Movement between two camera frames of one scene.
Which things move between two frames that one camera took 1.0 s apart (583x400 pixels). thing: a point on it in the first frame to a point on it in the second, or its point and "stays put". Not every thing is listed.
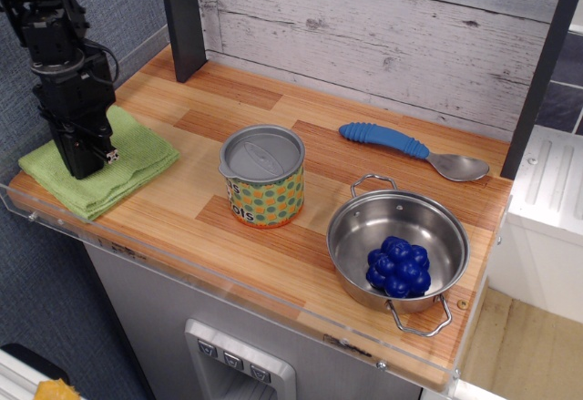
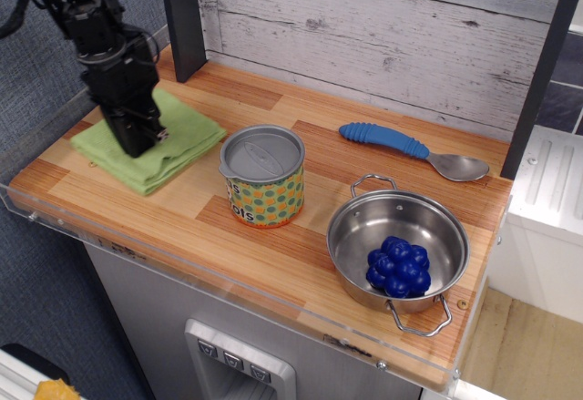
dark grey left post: (183, 18) stays put
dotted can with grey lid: (263, 165) stays put
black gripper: (74, 92) to (123, 80)
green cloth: (45, 177) to (187, 136)
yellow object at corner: (56, 390) stays put
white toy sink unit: (536, 253) stays put
